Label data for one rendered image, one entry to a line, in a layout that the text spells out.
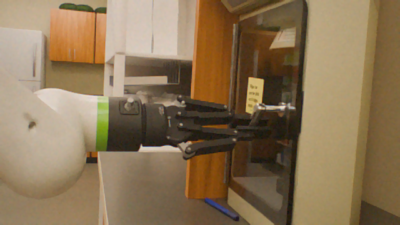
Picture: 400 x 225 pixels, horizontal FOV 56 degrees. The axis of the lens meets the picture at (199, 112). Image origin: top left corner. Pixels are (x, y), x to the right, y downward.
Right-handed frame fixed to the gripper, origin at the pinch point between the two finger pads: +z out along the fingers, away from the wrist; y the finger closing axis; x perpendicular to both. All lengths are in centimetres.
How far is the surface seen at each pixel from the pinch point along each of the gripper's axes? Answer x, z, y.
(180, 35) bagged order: 62, 13, 105
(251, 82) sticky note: 1.4, 4.1, 13.2
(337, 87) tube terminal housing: -12.4, 11.3, -0.5
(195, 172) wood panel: 30.5, -1.9, 8.9
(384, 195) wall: 26, 48, -2
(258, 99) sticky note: 0.8, 4.1, 8.1
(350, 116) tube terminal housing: -8.9, 14.4, -4.0
